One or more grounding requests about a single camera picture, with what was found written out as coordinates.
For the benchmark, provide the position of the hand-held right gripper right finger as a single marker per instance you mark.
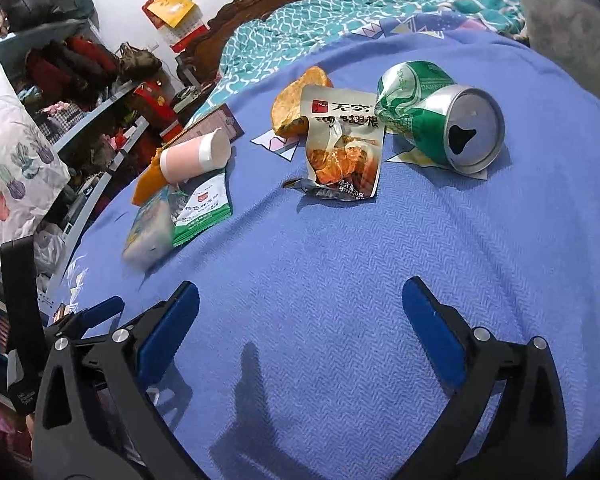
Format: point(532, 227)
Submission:
point(432, 330)

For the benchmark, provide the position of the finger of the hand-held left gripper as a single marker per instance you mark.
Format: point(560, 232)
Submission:
point(102, 307)

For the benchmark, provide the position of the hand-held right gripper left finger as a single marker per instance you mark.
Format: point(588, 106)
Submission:
point(167, 332)

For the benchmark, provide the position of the pale yellow snack packet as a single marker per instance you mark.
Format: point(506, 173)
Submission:
point(147, 230)

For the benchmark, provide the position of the green white snack packet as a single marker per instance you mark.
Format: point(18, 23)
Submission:
point(200, 210)

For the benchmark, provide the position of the pink plastic cup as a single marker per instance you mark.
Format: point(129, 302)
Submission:
point(190, 157)

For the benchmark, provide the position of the torn white orange snack wrapper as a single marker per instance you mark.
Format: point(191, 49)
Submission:
point(345, 150)

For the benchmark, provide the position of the small brown carton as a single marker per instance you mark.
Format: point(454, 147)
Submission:
point(227, 122)

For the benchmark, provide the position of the crushed green drink can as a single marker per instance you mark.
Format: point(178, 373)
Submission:
point(425, 110)

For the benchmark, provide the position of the round orange bread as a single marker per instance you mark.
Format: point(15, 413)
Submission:
point(290, 105)

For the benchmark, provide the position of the person's left hand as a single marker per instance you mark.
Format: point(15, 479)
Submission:
point(29, 435)

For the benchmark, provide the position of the blue printed blanket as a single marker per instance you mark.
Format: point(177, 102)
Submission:
point(330, 270)

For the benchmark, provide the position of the white cactus print tote bag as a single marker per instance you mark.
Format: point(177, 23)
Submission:
point(10, 160)

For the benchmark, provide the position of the grey clothes shelf rack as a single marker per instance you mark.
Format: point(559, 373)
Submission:
point(105, 105)

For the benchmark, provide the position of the red gift box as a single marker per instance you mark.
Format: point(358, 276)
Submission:
point(152, 102)

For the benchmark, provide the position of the brown handbag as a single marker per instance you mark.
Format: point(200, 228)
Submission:
point(137, 62)

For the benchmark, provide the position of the teal patterned quilt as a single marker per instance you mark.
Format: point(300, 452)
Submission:
point(280, 35)

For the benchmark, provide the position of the carved wooden headboard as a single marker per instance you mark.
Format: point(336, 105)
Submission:
point(230, 10)

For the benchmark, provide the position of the red yellow wall calendar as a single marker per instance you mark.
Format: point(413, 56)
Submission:
point(172, 7)

